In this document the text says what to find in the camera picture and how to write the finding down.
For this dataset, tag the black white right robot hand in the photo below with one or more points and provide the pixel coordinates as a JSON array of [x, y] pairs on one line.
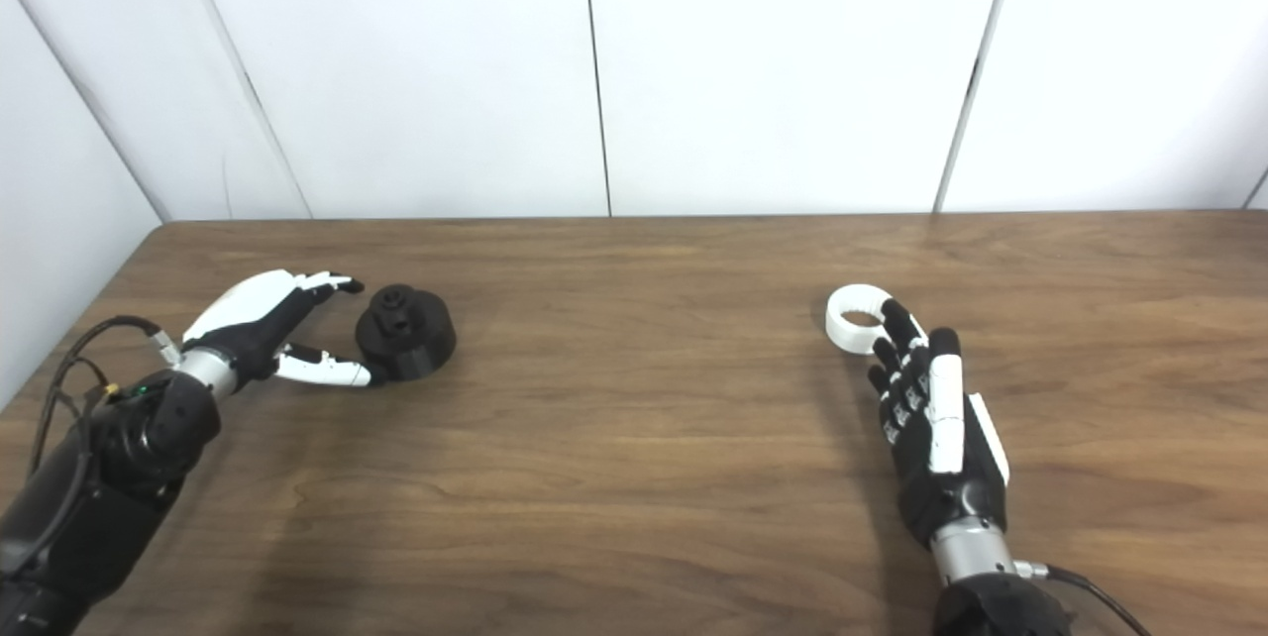
[[956, 497]]

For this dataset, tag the round black plastic part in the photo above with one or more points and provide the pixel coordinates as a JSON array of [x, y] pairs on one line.
[[411, 344]]

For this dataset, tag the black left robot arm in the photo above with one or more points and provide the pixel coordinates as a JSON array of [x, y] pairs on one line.
[[109, 507]]

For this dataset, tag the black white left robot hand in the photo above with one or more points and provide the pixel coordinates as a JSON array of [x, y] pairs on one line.
[[253, 319]]

